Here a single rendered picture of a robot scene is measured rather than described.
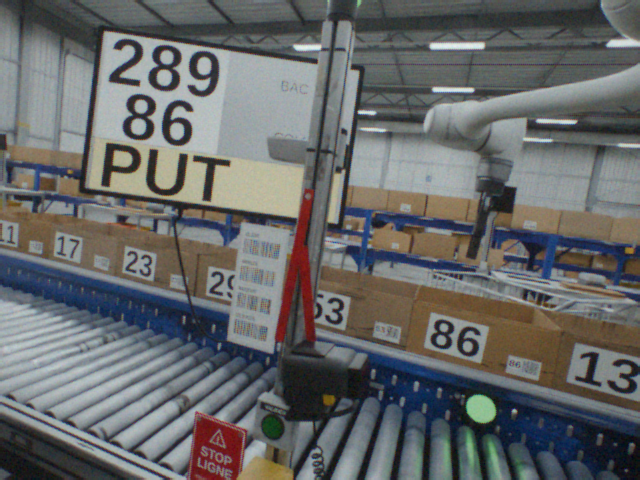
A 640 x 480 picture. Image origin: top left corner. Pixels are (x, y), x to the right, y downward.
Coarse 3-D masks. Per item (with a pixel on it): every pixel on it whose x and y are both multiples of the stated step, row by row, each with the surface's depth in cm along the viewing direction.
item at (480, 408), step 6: (474, 396) 96; (480, 396) 95; (468, 402) 96; (474, 402) 95; (480, 402) 95; (486, 402) 94; (468, 408) 96; (474, 408) 95; (480, 408) 95; (486, 408) 94; (492, 408) 94; (474, 414) 95; (480, 414) 95; (486, 414) 94; (492, 414) 94; (480, 420) 95; (486, 420) 95
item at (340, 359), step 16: (288, 352) 49; (304, 352) 48; (320, 352) 48; (336, 352) 49; (352, 352) 50; (288, 368) 48; (304, 368) 47; (320, 368) 47; (336, 368) 46; (352, 368) 46; (368, 368) 49; (288, 384) 48; (304, 384) 47; (320, 384) 47; (336, 384) 46; (352, 384) 46; (304, 400) 49; (320, 400) 49; (288, 416) 50; (304, 416) 49; (320, 416) 49
